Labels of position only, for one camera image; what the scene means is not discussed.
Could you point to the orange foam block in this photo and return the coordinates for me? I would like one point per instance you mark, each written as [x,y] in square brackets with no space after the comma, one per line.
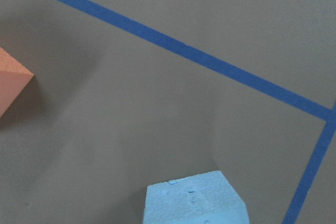
[14,77]

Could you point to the light blue foam block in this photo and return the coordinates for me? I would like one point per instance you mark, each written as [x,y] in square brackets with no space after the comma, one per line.
[201,198]

